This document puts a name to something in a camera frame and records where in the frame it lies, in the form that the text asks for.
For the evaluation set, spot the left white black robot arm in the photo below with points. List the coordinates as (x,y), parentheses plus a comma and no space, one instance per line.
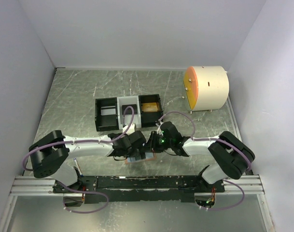
(48,155)

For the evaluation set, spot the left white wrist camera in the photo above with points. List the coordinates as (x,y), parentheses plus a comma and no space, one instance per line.
(129,128)

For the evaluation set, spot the black white three-compartment tray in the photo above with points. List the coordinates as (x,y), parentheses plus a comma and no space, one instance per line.
(116,112)

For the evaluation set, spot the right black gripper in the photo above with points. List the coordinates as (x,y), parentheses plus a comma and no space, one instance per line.
(153,145)

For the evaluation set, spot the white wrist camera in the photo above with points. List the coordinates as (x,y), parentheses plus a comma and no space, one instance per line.
(129,128)
(159,130)

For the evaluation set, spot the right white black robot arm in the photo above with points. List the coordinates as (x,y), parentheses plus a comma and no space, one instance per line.
(233,158)

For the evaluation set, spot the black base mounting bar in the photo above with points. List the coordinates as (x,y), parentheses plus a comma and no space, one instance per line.
(148,188)

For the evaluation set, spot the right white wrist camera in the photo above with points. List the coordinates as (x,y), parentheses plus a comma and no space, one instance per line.
(159,130)

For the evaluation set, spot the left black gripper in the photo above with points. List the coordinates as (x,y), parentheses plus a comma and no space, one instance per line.
(127,155)

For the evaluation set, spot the orange leather card holder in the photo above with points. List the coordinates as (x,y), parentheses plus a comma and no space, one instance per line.
(148,156)

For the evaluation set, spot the cream cylinder with orange lid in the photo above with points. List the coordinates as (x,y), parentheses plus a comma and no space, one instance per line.
(206,87)

